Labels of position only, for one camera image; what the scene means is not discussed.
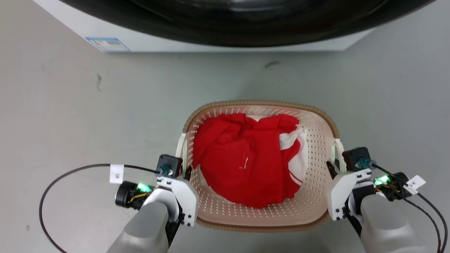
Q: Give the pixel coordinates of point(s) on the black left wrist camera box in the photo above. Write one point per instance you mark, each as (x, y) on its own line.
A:
(169, 165)

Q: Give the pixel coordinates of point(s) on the blue white energy label sticker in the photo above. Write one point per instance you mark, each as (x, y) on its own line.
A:
(107, 44)

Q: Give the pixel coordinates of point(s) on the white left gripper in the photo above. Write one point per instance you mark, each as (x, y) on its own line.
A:
(184, 198)

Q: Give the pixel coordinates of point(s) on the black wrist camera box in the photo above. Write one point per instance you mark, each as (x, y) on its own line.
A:
(355, 158)
(169, 165)

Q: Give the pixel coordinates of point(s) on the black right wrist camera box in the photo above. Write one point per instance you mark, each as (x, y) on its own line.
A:
(355, 158)

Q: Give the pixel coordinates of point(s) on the white washing machine body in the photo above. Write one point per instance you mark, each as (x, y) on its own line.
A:
(70, 30)

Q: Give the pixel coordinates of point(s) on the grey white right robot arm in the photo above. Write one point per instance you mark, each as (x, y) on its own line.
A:
(383, 225)

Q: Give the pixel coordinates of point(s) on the white garment with red stripes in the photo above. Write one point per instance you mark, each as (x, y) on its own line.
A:
(301, 158)

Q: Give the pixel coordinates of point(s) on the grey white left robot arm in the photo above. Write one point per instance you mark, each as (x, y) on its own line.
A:
(144, 228)

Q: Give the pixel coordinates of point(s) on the beige perforated plastic laundry basket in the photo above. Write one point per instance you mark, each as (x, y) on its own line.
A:
(316, 140)

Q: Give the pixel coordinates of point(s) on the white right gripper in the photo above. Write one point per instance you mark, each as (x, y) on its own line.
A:
(339, 193)

